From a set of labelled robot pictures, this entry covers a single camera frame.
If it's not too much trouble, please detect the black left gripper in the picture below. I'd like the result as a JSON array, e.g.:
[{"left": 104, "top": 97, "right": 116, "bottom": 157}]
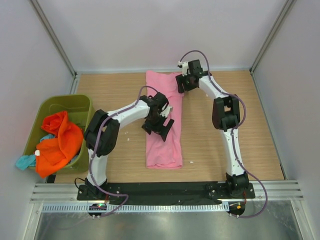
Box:
[{"left": 142, "top": 112, "right": 174, "bottom": 141}]

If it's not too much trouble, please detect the pink t shirt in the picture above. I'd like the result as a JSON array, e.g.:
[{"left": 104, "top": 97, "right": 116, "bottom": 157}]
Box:
[{"left": 145, "top": 70, "right": 185, "bottom": 170}]

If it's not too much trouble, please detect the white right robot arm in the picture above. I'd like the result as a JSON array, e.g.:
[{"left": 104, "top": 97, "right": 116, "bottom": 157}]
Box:
[{"left": 176, "top": 60, "right": 249, "bottom": 198}]

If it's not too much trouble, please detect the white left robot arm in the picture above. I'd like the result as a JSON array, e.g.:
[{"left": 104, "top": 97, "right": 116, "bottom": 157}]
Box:
[{"left": 77, "top": 92, "right": 174, "bottom": 200}]

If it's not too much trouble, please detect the olive green plastic bin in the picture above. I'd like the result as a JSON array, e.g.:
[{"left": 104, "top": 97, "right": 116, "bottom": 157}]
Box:
[{"left": 23, "top": 94, "right": 95, "bottom": 178}]

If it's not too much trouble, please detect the orange t shirt over rim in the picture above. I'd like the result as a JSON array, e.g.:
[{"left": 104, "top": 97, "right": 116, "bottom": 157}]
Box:
[{"left": 35, "top": 120, "right": 83, "bottom": 178}]

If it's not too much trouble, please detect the orange t shirt in bin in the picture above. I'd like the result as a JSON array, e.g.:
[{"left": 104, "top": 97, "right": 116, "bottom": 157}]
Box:
[{"left": 41, "top": 111, "right": 69, "bottom": 136}]

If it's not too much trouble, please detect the teal t shirt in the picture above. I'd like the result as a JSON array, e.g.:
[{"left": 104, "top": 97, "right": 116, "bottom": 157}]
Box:
[{"left": 15, "top": 134, "right": 55, "bottom": 171}]

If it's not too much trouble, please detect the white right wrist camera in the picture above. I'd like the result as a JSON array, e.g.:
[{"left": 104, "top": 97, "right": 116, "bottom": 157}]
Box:
[{"left": 177, "top": 61, "right": 190, "bottom": 76}]

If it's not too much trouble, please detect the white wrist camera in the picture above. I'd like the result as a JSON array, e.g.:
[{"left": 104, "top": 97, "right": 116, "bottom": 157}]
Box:
[
  {"left": 177, "top": 61, "right": 190, "bottom": 76},
  {"left": 159, "top": 104, "right": 173, "bottom": 118}
]

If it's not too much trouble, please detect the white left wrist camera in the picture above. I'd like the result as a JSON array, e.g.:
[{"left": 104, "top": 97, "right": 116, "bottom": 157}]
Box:
[{"left": 159, "top": 104, "right": 173, "bottom": 118}]

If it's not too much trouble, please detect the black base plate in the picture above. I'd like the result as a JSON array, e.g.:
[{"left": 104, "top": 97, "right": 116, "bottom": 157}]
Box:
[{"left": 76, "top": 180, "right": 256, "bottom": 206}]

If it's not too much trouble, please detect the slotted cable duct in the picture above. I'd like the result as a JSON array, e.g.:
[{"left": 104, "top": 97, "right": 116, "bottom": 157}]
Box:
[{"left": 41, "top": 202, "right": 229, "bottom": 214}]

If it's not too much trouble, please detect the aluminium frame post right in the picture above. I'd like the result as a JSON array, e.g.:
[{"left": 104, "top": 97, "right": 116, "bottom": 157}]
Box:
[{"left": 249, "top": 0, "right": 297, "bottom": 75}]

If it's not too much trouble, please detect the aluminium frame post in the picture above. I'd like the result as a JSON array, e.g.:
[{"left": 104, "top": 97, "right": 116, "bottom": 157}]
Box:
[
  {"left": 249, "top": 0, "right": 297, "bottom": 75},
  {"left": 29, "top": 0, "right": 77, "bottom": 79}
]

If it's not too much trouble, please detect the aluminium front rail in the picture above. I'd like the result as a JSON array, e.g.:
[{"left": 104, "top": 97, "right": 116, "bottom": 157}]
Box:
[{"left": 30, "top": 180, "right": 303, "bottom": 206}]

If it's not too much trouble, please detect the aluminium frame post left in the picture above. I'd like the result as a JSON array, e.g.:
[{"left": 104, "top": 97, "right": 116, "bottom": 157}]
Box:
[{"left": 29, "top": 0, "right": 77, "bottom": 79}]

